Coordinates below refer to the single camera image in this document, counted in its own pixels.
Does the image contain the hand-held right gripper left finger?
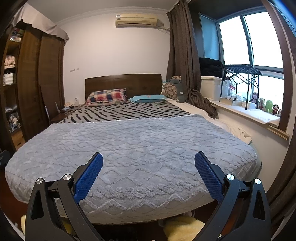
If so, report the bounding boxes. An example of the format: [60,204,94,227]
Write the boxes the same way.
[24,152,104,241]

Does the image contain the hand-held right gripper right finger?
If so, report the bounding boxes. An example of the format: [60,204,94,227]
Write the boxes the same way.
[194,151,271,241]

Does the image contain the yellow fluffy slipper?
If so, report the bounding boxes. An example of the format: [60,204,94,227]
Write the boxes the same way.
[159,217,206,241]

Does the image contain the grey fluffy blanket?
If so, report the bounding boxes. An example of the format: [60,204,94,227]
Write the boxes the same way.
[5,114,258,225]

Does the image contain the dark wooden nightstand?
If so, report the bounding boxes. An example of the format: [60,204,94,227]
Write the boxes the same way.
[50,105,84,124]

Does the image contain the brown curtain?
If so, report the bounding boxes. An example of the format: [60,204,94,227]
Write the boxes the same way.
[166,0,219,119]
[261,0,296,232]

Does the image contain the grey black striped bedspread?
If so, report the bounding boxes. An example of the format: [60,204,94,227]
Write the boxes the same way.
[55,101,192,124]

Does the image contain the window sill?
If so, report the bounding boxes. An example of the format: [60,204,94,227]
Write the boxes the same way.
[211,100,289,141]

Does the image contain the cardboard tray with tissues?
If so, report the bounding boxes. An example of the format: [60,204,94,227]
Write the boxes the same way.
[220,95,245,107]

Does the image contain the plaid pillow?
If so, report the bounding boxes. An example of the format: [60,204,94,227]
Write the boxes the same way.
[85,88,127,106]

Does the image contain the grey green plush toy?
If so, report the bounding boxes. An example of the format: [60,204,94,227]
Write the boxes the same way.
[166,79,188,103]

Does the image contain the white storage box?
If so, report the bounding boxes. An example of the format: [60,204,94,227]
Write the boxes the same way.
[200,76,228,101]

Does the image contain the pile of mixed clothes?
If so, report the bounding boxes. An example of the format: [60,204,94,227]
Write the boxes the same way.
[6,105,22,133]

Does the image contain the round-pattern plush cushion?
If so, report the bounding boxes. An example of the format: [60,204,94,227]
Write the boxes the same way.
[161,76,182,101]

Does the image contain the teal pillow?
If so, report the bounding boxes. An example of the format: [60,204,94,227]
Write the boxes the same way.
[128,94,167,104]

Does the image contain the dark wooden headboard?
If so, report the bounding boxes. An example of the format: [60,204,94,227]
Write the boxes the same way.
[85,74,162,101]

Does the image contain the black clothing pile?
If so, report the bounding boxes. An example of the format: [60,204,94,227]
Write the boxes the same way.
[199,57,224,78]

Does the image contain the dark wooden wardrobe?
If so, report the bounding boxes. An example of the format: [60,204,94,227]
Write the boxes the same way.
[0,23,66,149]

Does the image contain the black folding rack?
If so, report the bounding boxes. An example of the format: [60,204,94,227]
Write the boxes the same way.
[217,64,264,110]

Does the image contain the white folded clothes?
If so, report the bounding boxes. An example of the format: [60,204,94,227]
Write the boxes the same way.
[3,73,15,85]

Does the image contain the pink folded clothes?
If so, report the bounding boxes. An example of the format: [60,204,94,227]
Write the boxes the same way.
[5,55,16,68]

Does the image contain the blue roller blind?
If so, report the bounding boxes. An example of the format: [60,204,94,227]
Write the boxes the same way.
[199,13,220,63]

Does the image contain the window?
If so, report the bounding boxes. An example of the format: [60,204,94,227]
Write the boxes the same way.
[217,9,289,112]

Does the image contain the pale dust cover cloth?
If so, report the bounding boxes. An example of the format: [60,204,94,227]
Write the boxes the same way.
[13,3,70,42]

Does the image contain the beige air conditioner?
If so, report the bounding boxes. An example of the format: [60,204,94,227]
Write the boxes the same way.
[115,13,164,29]

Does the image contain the tangle of cables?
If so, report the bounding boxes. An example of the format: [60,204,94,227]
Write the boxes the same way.
[60,105,77,114]

